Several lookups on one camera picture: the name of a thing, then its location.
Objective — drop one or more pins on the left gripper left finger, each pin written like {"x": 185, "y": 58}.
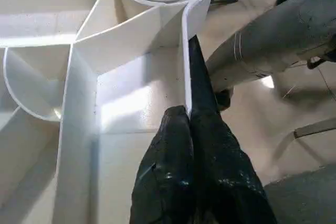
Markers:
{"x": 168, "y": 169}

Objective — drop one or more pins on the black metal rod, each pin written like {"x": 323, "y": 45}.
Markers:
{"x": 315, "y": 128}

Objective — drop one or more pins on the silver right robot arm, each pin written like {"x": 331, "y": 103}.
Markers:
{"x": 275, "y": 37}

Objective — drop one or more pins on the white plastic table top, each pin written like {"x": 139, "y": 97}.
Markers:
{"x": 118, "y": 90}

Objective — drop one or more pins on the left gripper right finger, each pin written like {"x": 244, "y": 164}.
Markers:
{"x": 225, "y": 176}

